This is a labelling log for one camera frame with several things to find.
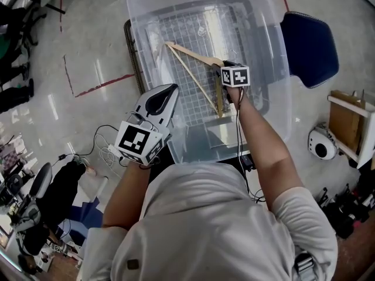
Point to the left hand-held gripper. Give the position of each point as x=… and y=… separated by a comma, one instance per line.
x=137, y=139

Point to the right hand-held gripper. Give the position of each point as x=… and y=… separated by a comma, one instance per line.
x=235, y=76

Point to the clear plastic storage bin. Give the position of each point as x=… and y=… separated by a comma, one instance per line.
x=263, y=39

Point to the wooden clothes hanger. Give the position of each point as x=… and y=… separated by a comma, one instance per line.
x=193, y=53

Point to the person's right forearm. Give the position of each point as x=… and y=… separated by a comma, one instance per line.
x=263, y=145

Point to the person's left forearm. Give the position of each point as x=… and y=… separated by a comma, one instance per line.
x=129, y=195

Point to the brown cardboard box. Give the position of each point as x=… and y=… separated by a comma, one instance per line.
x=342, y=124

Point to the black mesh side table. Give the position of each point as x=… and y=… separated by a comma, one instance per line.
x=132, y=48

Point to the dark blue padded chair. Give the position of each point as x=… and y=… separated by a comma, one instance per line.
x=310, y=48

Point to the small black electronic module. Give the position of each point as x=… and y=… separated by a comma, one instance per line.
x=246, y=162

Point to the white pet carrier backpack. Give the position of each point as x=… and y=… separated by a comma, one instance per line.
x=320, y=145

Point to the black jacket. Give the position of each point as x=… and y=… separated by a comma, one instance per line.
x=63, y=186

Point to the person's white shirt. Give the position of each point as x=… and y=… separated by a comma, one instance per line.
x=205, y=230

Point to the grey office chair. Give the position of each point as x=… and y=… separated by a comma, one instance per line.
x=41, y=180

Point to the white wooden-framed desk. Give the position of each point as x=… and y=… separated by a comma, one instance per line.
x=366, y=145

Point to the checkered board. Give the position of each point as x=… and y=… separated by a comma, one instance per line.
x=10, y=157

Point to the black office chair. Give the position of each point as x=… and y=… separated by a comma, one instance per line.
x=20, y=25

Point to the pile of black equipment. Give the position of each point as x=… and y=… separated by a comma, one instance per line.
x=345, y=212

